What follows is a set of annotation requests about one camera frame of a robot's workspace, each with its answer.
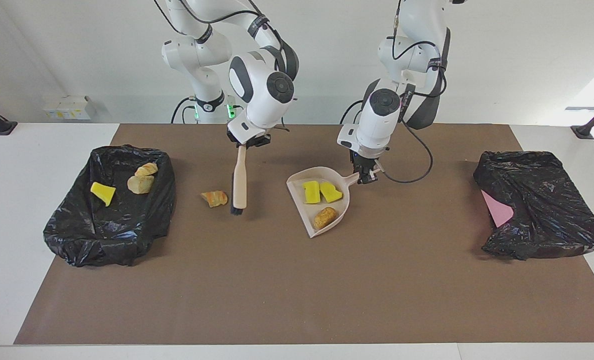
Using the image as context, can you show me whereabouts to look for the beige hand brush black bristles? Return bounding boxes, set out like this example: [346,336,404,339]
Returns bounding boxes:
[230,144,249,216]

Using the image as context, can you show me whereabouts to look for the yellow sponge chunk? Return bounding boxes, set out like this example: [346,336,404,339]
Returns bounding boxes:
[319,181,344,204]

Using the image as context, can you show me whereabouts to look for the pale pink plastic dustpan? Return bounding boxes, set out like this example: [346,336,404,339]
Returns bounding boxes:
[285,166,378,239]

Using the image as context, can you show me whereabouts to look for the yellow notched sponge piece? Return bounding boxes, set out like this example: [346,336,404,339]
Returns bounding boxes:
[302,180,322,205]

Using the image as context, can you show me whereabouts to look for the brown bread roll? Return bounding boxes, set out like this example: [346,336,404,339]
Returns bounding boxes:
[312,206,339,231]

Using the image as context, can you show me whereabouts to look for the striped croissant bread piece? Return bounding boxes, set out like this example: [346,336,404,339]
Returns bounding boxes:
[200,190,229,208]

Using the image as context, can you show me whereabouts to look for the yellow sponge wedge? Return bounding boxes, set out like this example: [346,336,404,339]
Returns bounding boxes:
[90,181,117,207]

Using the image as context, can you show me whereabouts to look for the pink plastic bin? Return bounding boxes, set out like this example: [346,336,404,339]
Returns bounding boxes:
[480,189,515,228]

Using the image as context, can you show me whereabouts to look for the black plastic trash bag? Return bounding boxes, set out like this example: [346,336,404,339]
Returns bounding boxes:
[43,145,177,268]
[473,150,594,261]

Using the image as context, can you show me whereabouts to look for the brown table mat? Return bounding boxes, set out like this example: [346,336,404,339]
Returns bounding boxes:
[14,124,594,346]

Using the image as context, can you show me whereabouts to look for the white small boxes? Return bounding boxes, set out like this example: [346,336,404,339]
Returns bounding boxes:
[43,96,95,120]

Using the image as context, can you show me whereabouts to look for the black left base cable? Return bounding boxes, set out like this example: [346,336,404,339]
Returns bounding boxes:
[339,100,365,125]

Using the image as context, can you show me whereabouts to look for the black base cable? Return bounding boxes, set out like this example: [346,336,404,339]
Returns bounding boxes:
[171,96,198,125]
[339,100,365,125]

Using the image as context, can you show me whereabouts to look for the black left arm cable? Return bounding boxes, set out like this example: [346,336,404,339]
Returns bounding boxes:
[377,40,434,184]

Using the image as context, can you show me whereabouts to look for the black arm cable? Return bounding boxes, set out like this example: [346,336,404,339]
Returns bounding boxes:
[154,0,298,133]
[377,40,434,184]

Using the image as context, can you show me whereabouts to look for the black right base cable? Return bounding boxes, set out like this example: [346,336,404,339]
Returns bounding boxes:
[171,96,198,125]

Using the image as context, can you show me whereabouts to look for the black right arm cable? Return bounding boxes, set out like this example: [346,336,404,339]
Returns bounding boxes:
[154,0,298,133]

